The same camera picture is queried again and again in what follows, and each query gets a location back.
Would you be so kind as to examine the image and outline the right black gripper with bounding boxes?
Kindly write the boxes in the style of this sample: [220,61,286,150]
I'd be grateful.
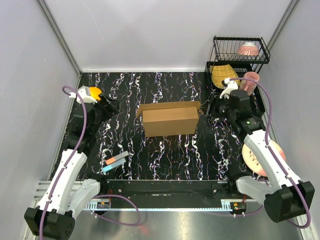
[199,92,237,122]

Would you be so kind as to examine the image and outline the brown cardboard box sheet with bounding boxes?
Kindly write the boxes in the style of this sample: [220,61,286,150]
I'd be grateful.
[136,101,203,137]

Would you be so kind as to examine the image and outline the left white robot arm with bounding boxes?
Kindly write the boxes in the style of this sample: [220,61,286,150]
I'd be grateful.
[24,95,120,240]

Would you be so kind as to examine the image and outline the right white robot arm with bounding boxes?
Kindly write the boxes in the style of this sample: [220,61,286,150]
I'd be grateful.
[211,89,315,223]

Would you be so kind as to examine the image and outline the orange bowl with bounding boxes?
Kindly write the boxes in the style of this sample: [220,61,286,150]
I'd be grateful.
[89,87,102,102]

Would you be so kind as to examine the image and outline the pink mug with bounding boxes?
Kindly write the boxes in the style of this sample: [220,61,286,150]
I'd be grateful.
[239,71,260,96]

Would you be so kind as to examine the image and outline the yellow woven plate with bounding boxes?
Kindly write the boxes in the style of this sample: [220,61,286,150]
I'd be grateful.
[210,64,239,89]

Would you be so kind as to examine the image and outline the black marble table mat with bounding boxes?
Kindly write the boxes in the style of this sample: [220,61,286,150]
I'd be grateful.
[77,72,261,181]

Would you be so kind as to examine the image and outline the blue marker pen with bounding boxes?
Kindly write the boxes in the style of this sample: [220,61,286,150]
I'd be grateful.
[102,158,126,173]

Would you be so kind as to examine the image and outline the pink round plate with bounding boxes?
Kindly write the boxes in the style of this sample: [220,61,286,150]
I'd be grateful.
[242,140,286,177]

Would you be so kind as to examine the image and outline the pink patterned bowl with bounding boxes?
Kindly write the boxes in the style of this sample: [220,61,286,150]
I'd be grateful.
[237,41,260,56]

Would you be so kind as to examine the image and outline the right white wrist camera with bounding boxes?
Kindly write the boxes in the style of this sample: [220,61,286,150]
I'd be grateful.
[219,77,238,99]

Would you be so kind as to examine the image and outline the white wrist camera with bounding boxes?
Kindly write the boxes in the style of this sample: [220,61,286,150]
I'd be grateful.
[219,77,238,99]
[69,86,98,104]

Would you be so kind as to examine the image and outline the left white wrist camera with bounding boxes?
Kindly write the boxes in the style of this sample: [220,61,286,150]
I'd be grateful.
[69,86,98,104]

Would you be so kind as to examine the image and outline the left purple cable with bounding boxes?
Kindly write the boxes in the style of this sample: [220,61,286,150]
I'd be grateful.
[39,85,142,240]

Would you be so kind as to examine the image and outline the purple cable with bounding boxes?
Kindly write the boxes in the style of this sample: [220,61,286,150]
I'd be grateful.
[39,85,142,240]
[224,77,312,230]

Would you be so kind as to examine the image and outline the black wire dish rack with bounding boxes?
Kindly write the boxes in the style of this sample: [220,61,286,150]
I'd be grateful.
[202,36,270,116]

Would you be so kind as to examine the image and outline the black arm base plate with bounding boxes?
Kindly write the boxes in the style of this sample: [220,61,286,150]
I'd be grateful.
[100,180,244,210]

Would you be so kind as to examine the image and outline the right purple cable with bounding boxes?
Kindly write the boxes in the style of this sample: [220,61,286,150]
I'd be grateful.
[224,77,312,230]

